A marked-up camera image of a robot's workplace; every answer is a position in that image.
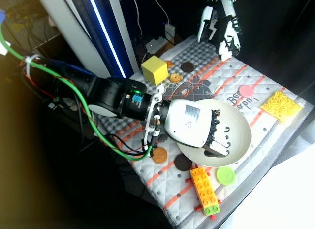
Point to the yellow cube block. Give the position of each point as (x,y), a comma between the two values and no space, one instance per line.
(154,70)

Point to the green felt disc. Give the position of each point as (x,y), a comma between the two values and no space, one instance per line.
(226,176)

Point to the white power strip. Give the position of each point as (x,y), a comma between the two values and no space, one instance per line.
(157,44)

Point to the white pillar with blue light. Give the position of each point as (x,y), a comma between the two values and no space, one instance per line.
(73,29)

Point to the orange and green brick toy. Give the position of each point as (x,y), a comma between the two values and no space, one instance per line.
(205,191)

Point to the flower-shaped yellow biscuit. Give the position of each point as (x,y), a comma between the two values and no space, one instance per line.
(176,77)

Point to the dark chocolate sandwich cookie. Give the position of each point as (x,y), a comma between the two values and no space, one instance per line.
(182,163)
(187,66)

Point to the white plug adapter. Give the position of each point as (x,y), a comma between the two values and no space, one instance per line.
(169,30)

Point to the yellow bumpy square pad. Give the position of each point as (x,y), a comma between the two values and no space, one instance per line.
(281,106)

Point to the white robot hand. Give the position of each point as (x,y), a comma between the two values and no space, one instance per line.
(227,29)
(187,120)

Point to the small orange swirl biscuit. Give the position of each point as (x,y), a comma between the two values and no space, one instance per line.
(169,64)

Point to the white round plate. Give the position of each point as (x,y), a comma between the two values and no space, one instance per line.
(240,125)

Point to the pink felt disc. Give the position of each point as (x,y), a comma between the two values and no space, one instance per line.
(246,90)

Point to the orange round biscuit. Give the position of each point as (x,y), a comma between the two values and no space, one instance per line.
(160,155)

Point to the grey quilt with bear print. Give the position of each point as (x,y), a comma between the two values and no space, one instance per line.
(268,140)

